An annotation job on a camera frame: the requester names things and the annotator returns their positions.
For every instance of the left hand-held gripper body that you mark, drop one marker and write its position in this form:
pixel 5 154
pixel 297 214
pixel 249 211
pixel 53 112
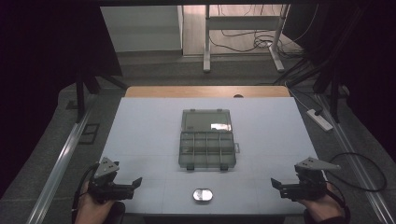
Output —
pixel 107 186

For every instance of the person's right hand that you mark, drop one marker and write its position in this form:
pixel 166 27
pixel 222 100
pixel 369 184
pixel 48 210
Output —
pixel 323 208

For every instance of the clear grey plastic compartment box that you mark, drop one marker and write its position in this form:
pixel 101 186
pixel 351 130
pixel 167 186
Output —
pixel 207 140

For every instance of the small oval silver tin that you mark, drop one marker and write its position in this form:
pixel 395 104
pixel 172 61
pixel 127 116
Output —
pixel 202 195

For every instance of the person's left hand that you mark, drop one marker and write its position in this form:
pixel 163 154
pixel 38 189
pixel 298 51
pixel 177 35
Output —
pixel 93 210

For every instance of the dark curtain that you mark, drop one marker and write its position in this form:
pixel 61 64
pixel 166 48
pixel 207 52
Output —
pixel 37 62
pixel 367 62

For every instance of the wooden table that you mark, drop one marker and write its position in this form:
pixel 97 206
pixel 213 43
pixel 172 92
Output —
pixel 186 91

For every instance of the black floor frame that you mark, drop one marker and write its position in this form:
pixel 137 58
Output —
pixel 89 133

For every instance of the pale blue table mat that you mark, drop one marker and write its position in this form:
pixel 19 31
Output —
pixel 149 133

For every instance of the white metal desk frame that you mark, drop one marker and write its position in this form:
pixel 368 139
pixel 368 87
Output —
pixel 243 22

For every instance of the white power strip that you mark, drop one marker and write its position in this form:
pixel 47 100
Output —
pixel 319 119

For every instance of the black metal stand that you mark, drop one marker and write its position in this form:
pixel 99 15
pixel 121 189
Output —
pixel 334 93
pixel 80 93

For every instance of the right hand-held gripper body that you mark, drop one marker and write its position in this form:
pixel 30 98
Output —
pixel 306 186

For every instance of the aluminium floor rail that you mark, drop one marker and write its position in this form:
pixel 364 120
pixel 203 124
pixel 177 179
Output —
pixel 59 168
pixel 358 161

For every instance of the white cabinet panel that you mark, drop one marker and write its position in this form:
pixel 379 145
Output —
pixel 140 28

